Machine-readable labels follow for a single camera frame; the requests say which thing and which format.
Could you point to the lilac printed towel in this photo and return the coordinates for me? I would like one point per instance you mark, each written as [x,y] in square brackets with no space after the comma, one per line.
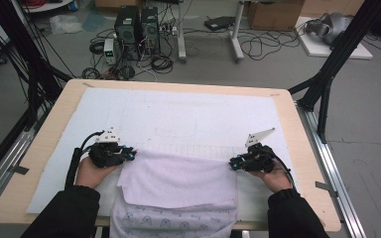
[178,185]

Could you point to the grey helmet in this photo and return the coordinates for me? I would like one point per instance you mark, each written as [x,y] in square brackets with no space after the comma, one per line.
[332,26]

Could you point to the white floor board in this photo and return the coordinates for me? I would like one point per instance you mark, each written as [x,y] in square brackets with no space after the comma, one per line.
[317,49]

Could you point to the flat black device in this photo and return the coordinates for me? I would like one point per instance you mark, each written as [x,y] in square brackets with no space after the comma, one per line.
[220,22]

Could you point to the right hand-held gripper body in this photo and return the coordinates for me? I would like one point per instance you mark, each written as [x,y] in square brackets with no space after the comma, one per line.
[259,157]

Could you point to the grey tape piece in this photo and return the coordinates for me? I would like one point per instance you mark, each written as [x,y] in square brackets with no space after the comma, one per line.
[325,188]
[19,170]

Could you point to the large black computer tower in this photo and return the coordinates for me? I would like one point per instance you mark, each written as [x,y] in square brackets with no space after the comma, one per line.
[127,29]

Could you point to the person's left hand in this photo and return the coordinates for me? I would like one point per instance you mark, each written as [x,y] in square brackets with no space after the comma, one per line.
[92,173]

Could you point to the aluminium rail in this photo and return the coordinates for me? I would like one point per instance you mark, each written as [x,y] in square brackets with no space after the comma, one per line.
[10,155]
[334,172]

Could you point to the white desk leg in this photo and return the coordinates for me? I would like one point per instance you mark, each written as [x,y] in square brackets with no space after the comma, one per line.
[236,39]
[181,39]

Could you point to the white power supply box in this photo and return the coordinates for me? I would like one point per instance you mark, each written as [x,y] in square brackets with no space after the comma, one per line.
[109,49]

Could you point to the brown cardboard box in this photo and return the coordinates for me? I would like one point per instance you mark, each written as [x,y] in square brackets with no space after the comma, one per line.
[274,15]

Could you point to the blue-grey floor sheet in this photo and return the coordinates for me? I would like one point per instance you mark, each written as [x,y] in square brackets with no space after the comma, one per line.
[94,20]

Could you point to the clear plastic bag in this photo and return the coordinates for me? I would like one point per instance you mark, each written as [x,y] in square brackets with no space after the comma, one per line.
[65,23]

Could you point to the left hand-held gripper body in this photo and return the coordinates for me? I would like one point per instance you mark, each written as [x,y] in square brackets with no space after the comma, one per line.
[107,153]

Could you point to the white grid mat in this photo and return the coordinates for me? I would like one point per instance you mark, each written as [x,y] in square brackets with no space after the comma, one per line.
[178,109]

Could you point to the slim black computer tower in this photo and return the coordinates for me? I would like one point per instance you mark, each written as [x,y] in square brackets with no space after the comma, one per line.
[150,28]

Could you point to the person's right hand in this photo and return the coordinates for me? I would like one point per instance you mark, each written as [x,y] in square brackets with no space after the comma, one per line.
[276,180]

